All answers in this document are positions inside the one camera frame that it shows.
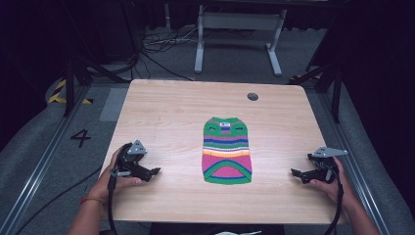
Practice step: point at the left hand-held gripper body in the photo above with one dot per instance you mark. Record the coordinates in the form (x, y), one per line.
(129, 161)

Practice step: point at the person's right hand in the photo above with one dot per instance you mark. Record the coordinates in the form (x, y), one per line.
(342, 192)

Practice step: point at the striped knitted pet sweater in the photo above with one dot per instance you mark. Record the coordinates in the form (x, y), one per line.
(226, 153)

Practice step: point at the person's dark clothing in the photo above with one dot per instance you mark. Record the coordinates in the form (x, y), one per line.
(195, 229)

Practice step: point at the yellow black hazard tape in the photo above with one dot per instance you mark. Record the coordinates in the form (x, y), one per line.
(58, 94)

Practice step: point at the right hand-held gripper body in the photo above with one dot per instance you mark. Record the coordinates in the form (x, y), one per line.
(324, 169)

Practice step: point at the black metal stand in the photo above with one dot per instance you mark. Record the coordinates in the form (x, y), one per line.
(336, 88)
(69, 88)

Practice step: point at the person's left hand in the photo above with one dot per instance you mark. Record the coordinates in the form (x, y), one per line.
(104, 189)

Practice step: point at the white metal desk frame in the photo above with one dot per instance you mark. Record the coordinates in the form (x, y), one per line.
(239, 21)

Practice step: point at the metal floor rail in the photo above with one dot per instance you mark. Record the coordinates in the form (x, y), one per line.
(355, 169)
(36, 173)

